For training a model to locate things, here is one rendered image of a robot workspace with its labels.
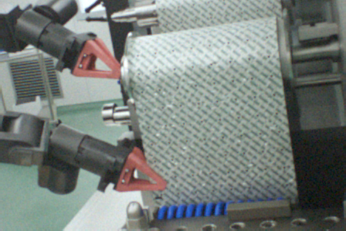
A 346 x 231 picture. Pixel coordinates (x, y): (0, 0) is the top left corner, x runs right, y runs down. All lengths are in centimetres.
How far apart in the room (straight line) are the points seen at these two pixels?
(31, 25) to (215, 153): 39
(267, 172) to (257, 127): 7
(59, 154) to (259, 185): 33
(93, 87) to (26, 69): 83
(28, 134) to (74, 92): 617
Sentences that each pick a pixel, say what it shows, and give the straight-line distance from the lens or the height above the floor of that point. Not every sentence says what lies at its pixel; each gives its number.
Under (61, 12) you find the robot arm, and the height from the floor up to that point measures 137.
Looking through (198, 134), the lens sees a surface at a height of 115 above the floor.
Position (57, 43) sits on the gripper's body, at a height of 132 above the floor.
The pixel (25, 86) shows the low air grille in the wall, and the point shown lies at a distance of 738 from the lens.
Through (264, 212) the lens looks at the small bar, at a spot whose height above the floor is 104.
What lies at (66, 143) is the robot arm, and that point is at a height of 117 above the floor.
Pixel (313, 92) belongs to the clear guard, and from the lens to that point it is 199.
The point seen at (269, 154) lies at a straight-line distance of 95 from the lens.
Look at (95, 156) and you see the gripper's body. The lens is 99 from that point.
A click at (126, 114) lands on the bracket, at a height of 118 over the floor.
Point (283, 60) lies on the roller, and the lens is 92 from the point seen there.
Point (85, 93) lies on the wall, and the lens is 712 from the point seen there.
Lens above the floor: 141
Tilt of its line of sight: 13 degrees down
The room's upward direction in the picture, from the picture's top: 10 degrees counter-clockwise
